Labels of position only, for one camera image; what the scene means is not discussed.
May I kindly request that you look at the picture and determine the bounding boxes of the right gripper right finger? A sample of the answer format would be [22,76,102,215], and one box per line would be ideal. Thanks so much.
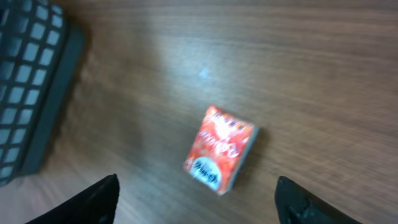
[274,176,360,224]

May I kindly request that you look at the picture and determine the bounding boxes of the grey plastic mesh basket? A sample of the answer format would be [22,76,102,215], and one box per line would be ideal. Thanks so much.
[1,0,85,186]

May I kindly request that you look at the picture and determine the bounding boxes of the small red tissue pack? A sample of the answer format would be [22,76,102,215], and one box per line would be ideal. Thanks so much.
[183,105,259,195]

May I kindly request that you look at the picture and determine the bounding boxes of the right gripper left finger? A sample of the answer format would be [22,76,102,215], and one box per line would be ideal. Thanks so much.
[27,174,120,224]

